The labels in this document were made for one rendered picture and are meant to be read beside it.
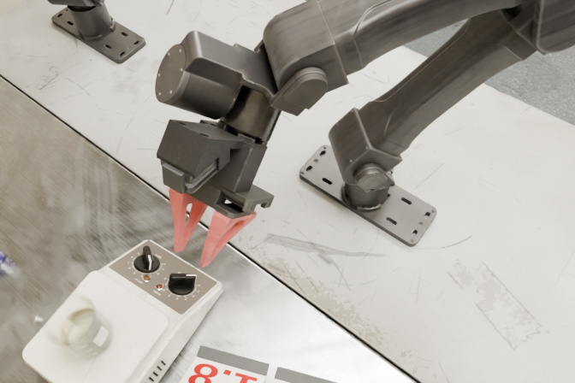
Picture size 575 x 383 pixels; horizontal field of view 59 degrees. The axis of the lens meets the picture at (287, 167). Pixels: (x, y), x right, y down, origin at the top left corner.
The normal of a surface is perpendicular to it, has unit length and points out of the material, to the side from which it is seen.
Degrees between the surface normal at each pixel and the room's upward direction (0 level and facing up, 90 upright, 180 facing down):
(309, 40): 17
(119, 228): 0
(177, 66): 48
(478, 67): 92
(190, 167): 39
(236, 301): 0
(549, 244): 0
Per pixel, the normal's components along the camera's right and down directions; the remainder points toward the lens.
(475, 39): -0.75, -0.22
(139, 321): -0.04, -0.56
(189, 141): -0.36, 0.02
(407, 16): 0.22, 0.77
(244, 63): 0.62, -0.55
